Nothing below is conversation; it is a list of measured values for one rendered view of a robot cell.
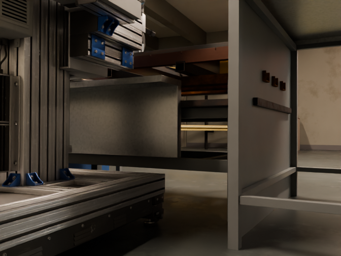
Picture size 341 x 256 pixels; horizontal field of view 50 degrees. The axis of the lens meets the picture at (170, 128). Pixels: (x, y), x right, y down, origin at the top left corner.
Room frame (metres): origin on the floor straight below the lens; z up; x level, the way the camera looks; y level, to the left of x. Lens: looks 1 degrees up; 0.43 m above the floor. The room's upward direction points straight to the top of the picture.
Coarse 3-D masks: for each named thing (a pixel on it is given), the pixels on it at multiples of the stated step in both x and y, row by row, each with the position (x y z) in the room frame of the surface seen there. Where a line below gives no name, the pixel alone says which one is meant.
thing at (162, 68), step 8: (176, 48) 1.86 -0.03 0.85; (184, 48) 1.84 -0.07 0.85; (192, 48) 1.82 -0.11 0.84; (200, 48) 1.80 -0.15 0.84; (200, 64) 2.09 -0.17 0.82; (208, 64) 2.09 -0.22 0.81; (216, 64) 2.08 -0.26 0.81; (136, 72) 2.38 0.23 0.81; (144, 72) 2.38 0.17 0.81; (152, 72) 2.38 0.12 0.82; (160, 72) 2.38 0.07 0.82; (168, 72) 2.40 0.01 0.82; (176, 72) 2.52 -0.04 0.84; (216, 72) 2.37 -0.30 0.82
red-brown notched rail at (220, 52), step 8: (208, 48) 1.73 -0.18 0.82; (216, 48) 1.71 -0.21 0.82; (224, 48) 1.69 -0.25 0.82; (136, 56) 1.92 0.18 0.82; (144, 56) 1.90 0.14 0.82; (152, 56) 1.88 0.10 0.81; (160, 56) 1.85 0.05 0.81; (168, 56) 1.83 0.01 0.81; (176, 56) 1.81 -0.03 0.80; (184, 56) 1.79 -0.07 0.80; (192, 56) 1.77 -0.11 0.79; (200, 56) 1.75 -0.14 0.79; (208, 56) 1.73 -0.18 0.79; (216, 56) 1.71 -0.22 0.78; (224, 56) 1.69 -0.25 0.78; (136, 64) 1.92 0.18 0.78; (144, 64) 1.90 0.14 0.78; (152, 64) 1.88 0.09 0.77; (160, 64) 1.85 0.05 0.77; (168, 64) 1.83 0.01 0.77
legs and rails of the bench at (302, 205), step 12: (300, 48) 2.42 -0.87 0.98; (312, 48) 2.39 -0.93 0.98; (300, 168) 2.42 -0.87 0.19; (312, 168) 2.38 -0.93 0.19; (324, 168) 2.35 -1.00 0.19; (240, 204) 1.31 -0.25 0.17; (252, 204) 1.29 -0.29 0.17; (264, 204) 1.27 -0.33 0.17; (276, 204) 1.25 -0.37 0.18; (288, 204) 1.23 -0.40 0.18; (300, 204) 1.22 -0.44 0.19; (312, 204) 1.20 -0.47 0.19; (324, 204) 1.18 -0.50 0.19; (336, 204) 1.17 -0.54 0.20
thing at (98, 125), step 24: (72, 96) 2.08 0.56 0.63; (96, 96) 2.00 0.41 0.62; (120, 96) 1.92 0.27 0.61; (144, 96) 1.85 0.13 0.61; (168, 96) 1.79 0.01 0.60; (72, 120) 2.08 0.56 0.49; (96, 120) 2.00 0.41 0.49; (120, 120) 1.92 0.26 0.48; (144, 120) 1.85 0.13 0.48; (168, 120) 1.79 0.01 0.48; (72, 144) 2.08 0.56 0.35; (96, 144) 2.00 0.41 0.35; (120, 144) 1.92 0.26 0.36; (144, 144) 1.85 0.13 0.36; (168, 144) 1.78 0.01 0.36
